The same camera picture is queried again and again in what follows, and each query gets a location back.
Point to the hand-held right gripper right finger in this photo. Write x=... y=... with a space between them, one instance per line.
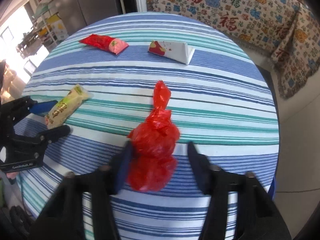
x=196 y=165

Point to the red snack wrapper pink end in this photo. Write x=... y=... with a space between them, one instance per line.
x=102 y=42

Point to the white triangular carton red print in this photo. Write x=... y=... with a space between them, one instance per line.
x=172 y=51

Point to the cream snack wrapper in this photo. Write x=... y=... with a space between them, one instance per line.
x=66 y=106

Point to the yellow box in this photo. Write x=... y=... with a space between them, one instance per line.
x=58 y=27

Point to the blue green striped tablecloth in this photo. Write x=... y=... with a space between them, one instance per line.
x=212 y=105

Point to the red plastic bag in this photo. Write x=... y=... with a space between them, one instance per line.
x=152 y=145

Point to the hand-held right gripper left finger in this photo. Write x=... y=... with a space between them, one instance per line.
x=122 y=170

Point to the grey steel refrigerator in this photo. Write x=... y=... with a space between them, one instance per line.
x=90 y=0

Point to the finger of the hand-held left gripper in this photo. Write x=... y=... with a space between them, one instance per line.
x=56 y=133
x=45 y=107

